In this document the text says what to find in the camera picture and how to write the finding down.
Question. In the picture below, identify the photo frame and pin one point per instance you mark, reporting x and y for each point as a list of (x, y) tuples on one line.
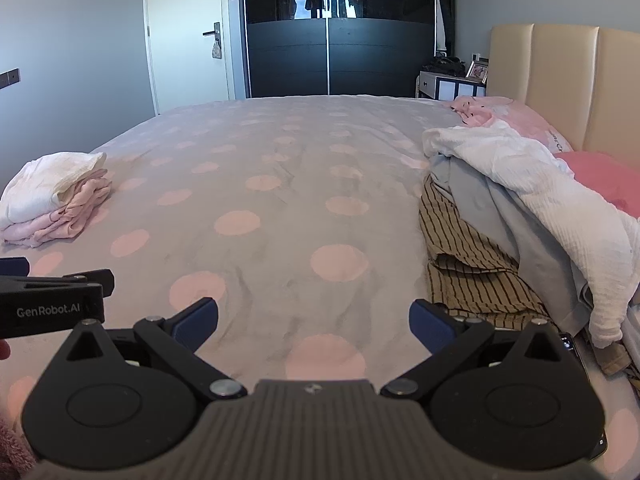
[(476, 70)]

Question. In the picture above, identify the dark wall switch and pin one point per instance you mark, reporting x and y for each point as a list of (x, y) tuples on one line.
[(9, 78)]

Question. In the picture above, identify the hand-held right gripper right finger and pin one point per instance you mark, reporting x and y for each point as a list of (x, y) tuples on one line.
[(430, 324)]

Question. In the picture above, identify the black wardrobe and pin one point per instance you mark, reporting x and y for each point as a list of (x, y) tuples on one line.
[(285, 60)]

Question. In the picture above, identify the white hanging garment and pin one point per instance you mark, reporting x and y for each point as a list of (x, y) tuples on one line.
[(441, 10)]

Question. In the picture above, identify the brown striped garment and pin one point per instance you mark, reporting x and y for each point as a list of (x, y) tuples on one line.
[(465, 270)]

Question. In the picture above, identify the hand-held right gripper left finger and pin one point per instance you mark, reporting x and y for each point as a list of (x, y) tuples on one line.
[(197, 320)]

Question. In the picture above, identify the black bag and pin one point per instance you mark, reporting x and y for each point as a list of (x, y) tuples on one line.
[(444, 66)]

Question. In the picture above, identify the folded pale pink garment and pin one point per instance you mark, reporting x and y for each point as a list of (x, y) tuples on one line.
[(27, 235)]

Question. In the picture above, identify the grey pink-dotted bedspread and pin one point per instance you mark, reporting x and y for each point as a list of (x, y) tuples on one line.
[(300, 185)]

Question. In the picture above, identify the black smartphone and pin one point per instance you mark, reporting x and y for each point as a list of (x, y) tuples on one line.
[(585, 355)]

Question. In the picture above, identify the folded white garment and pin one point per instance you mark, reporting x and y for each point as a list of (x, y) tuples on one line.
[(45, 185)]

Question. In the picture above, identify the small hanging pouch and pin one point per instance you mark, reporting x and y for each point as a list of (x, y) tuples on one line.
[(216, 49)]

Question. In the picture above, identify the grey shirt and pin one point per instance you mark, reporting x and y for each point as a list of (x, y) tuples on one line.
[(495, 215)]

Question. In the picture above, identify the white nightstand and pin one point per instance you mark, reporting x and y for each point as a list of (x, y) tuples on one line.
[(445, 87)]

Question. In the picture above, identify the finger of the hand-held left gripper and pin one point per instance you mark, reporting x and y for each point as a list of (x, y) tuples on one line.
[(92, 280), (12, 266)]

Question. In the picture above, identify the pink crumpled garment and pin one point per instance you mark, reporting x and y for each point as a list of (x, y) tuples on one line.
[(520, 120)]

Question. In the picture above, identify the white door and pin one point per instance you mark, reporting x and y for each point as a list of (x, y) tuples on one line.
[(180, 35)]

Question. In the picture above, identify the beige garment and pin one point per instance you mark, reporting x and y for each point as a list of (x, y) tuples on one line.
[(612, 360)]

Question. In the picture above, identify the purple fleece robe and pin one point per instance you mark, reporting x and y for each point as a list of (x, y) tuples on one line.
[(12, 450)]

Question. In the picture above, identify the plain pink pillow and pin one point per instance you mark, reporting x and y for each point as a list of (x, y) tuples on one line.
[(605, 180)]

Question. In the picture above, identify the person's left hand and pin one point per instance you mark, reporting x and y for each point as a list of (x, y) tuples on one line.
[(4, 350)]

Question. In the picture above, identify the white muslin garment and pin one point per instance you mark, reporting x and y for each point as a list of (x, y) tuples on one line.
[(550, 195)]

